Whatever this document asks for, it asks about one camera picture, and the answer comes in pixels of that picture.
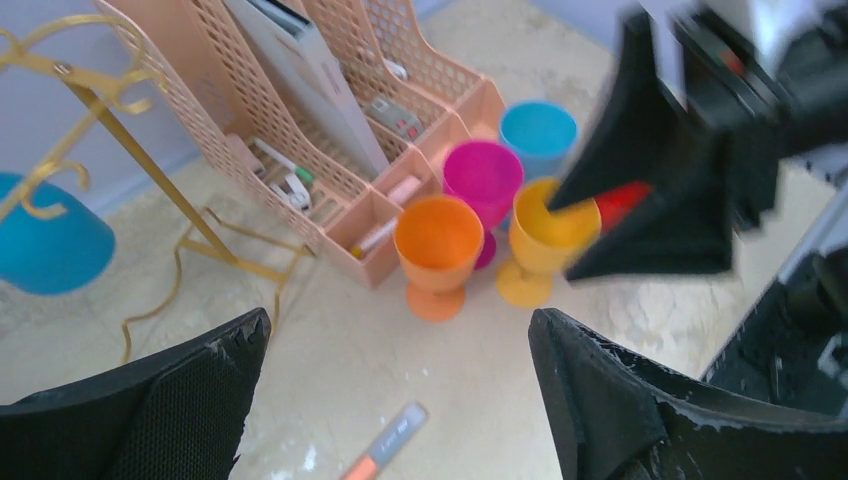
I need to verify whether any red plastic wine glass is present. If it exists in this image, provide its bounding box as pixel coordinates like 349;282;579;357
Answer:
594;181;653;235

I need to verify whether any gold wire glass rack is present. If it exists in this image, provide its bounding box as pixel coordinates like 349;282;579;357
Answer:
0;13;316;366

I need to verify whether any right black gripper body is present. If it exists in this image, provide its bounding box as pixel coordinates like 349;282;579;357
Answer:
673;1;847;226

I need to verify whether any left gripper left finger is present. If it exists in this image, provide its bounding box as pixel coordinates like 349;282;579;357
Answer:
1;308;271;479

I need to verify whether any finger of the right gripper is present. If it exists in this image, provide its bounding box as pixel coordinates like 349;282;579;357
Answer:
564;133;733;281
548;9;689;212

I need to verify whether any orange grey marker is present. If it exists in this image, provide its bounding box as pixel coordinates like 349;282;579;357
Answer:
340;402;429;480

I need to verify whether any peach desk organizer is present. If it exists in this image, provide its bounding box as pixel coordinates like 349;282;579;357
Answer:
97;1;504;288

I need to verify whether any dark blue wine glass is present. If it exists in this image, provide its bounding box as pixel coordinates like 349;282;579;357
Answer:
1;183;116;295

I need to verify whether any magenta plastic wine glass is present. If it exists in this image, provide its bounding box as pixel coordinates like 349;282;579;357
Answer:
442;140;525;270

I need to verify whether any light blue wine glass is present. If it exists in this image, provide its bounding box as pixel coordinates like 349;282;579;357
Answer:
499;100;579;182

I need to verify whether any orange plastic wine glass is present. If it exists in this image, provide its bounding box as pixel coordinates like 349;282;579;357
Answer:
393;194;484;323

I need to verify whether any yellow plastic wine glass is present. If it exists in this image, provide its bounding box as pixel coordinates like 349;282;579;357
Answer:
495;177;601;309

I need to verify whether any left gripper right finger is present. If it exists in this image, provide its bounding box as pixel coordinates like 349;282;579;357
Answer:
528;308;847;479

